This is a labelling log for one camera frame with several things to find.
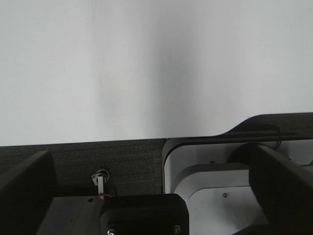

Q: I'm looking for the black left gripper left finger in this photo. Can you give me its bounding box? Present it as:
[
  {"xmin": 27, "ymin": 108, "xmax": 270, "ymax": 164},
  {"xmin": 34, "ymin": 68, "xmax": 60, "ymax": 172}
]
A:
[{"xmin": 0, "ymin": 151, "xmax": 56, "ymax": 235}]

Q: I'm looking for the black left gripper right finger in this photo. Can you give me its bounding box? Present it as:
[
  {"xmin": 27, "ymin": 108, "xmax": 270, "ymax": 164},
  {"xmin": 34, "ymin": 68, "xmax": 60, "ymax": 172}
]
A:
[{"xmin": 249, "ymin": 144, "xmax": 313, "ymax": 235}]

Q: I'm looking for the dark grey robot base mat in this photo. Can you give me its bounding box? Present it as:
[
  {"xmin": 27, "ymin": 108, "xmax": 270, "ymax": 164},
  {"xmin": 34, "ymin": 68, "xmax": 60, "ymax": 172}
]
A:
[{"xmin": 0, "ymin": 113, "xmax": 313, "ymax": 196}]

